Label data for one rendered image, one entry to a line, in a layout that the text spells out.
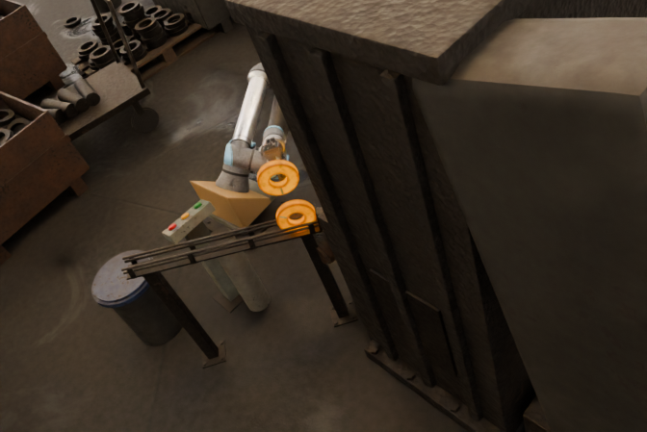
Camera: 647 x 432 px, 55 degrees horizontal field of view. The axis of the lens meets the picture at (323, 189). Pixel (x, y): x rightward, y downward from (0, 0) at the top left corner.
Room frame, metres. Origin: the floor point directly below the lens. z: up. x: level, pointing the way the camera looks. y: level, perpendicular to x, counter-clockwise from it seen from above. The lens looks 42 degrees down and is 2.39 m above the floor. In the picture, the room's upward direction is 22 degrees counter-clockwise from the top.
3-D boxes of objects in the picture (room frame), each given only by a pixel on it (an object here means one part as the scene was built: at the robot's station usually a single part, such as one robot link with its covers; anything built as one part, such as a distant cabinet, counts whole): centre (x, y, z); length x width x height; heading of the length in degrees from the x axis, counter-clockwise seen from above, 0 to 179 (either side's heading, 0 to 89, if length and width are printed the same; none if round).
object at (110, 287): (2.14, 1.03, 0.22); 0.32 x 0.32 x 0.43
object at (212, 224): (2.69, 0.47, 0.04); 0.40 x 0.40 x 0.08; 35
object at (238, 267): (2.04, 0.51, 0.26); 0.12 x 0.12 x 0.52
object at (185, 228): (2.16, 0.63, 0.31); 0.24 x 0.16 x 0.62; 120
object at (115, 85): (4.10, 1.46, 0.48); 1.18 x 0.65 x 0.96; 110
